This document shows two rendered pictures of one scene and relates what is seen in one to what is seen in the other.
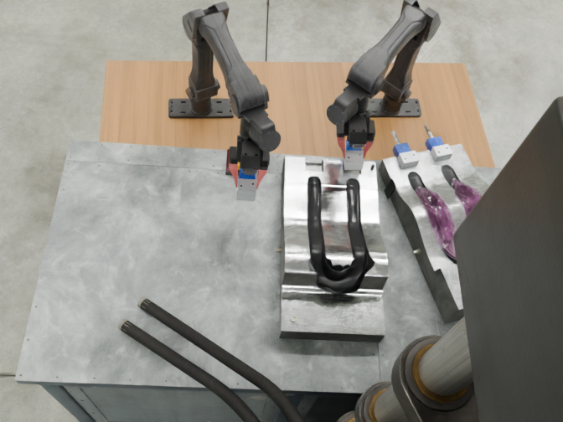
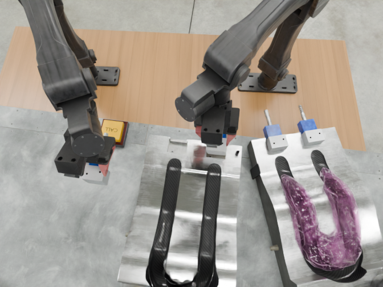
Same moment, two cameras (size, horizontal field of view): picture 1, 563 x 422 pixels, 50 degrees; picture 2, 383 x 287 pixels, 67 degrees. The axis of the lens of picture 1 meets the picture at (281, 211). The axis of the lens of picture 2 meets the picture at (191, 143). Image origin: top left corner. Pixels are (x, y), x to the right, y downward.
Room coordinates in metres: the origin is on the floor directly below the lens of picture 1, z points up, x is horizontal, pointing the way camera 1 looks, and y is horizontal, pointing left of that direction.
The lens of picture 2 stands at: (0.70, -0.16, 1.64)
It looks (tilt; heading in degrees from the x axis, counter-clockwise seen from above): 69 degrees down; 12
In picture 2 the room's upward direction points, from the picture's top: 4 degrees clockwise
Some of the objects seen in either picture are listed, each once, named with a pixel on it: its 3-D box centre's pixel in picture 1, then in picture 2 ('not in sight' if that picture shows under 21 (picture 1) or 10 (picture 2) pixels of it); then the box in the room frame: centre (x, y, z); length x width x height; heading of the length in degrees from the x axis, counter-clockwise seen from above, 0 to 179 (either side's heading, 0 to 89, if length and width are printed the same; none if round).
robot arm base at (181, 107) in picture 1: (200, 100); (85, 69); (1.16, 0.30, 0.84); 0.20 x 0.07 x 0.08; 104
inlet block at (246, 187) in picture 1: (247, 174); (100, 157); (0.87, 0.11, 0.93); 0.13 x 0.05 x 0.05; 9
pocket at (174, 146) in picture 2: (312, 167); (178, 147); (0.97, -0.07, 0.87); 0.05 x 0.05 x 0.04; 8
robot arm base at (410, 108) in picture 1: (392, 100); (269, 77); (1.30, -0.28, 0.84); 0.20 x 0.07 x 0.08; 104
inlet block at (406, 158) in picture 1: (400, 148); (271, 130); (1.10, -0.32, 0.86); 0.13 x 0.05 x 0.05; 26
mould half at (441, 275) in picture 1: (457, 223); (321, 218); (0.88, -0.49, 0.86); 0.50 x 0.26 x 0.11; 26
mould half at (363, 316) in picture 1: (331, 241); (183, 233); (0.75, -0.15, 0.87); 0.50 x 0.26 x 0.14; 8
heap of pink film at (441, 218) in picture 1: (459, 214); (325, 215); (0.89, -0.48, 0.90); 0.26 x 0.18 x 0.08; 26
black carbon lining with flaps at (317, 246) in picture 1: (338, 228); (188, 225); (0.77, -0.15, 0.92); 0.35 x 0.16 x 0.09; 8
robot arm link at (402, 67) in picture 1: (406, 57); (286, 35); (1.28, -0.27, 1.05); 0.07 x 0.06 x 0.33; 60
